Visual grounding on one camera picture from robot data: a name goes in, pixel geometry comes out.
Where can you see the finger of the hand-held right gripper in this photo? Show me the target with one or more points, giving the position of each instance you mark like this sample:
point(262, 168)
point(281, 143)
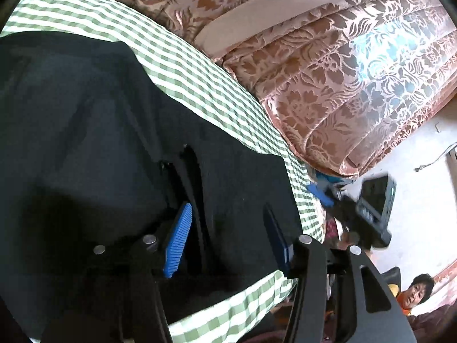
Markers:
point(319, 193)

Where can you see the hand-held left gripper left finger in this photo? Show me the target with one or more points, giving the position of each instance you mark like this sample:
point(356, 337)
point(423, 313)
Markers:
point(177, 239)

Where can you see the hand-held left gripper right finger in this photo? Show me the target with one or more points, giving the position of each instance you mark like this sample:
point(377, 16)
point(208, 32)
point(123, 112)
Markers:
point(279, 241)

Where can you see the black pants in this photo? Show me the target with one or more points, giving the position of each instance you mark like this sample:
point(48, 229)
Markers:
point(89, 114)

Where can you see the blue cloth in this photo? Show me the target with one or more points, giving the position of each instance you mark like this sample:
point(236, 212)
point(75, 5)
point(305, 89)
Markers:
point(326, 178)

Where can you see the cream floral cloth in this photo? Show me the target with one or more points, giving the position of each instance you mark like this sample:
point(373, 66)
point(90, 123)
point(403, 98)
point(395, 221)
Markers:
point(332, 228)

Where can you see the dark maroon blanket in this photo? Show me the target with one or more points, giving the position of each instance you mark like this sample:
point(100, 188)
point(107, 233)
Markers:
point(435, 325)

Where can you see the green checked bed sheet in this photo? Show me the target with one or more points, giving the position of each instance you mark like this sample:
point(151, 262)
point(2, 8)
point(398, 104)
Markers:
point(185, 78)

